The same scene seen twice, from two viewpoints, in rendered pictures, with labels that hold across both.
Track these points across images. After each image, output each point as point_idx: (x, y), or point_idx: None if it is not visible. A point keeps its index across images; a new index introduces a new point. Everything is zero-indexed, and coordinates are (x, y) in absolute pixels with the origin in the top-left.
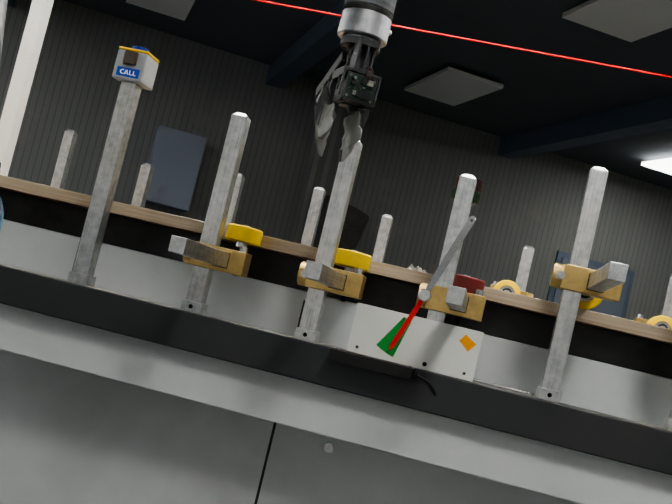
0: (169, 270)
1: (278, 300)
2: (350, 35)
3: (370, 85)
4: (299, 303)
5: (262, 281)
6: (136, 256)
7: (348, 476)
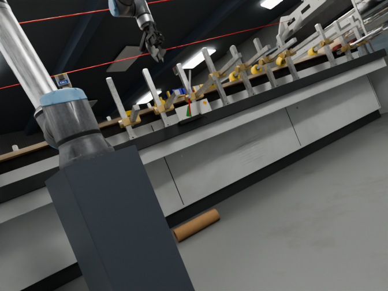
0: (108, 141)
1: (144, 129)
2: (146, 23)
3: (160, 34)
4: (150, 126)
5: (136, 127)
6: None
7: (190, 159)
